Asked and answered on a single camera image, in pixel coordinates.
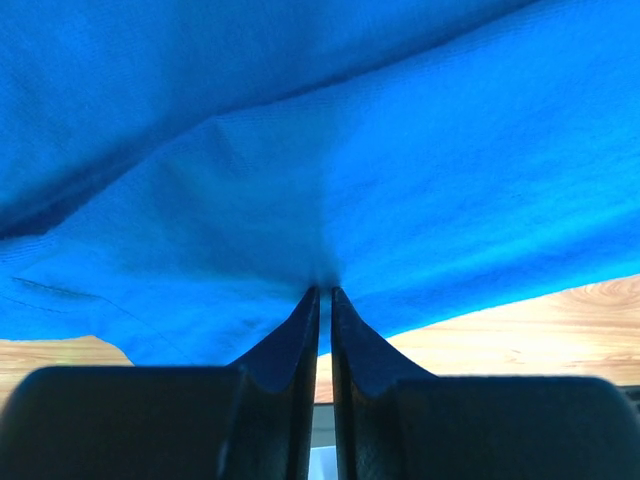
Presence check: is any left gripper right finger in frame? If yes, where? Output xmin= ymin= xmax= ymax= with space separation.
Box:
xmin=331 ymin=288 xmax=639 ymax=479

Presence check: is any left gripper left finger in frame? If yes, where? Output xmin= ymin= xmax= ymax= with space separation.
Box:
xmin=1 ymin=288 xmax=320 ymax=479

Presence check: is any blue t shirt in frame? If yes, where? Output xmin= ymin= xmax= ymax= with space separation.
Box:
xmin=1 ymin=1 xmax=639 ymax=365

